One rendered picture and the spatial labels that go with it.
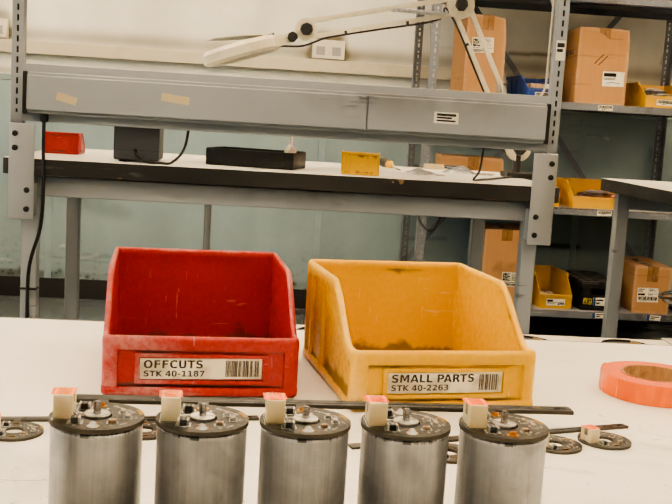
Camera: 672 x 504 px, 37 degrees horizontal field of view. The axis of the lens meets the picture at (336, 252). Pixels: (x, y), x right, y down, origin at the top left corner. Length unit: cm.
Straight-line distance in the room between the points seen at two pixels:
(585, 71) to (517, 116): 187
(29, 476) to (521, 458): 21
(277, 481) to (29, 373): 31
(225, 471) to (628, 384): 34
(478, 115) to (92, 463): 231
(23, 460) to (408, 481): 20
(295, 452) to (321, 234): 439
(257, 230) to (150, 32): 101
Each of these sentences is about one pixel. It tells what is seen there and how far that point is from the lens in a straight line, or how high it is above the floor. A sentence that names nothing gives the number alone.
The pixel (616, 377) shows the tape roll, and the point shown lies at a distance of 58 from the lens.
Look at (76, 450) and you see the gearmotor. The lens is 27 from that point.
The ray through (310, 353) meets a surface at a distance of 60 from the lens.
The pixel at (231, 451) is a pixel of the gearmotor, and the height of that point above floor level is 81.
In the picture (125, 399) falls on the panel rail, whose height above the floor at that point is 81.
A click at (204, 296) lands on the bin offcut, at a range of 62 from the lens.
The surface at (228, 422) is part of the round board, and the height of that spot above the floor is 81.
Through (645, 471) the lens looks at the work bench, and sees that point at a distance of 47.
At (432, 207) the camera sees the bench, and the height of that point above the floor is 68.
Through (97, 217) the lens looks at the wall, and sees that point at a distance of 469.
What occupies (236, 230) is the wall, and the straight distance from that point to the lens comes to 464.
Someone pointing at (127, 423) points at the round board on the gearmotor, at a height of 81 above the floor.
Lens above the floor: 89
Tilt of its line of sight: 8 degrees down
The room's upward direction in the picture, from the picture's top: 3 degrees clockwise
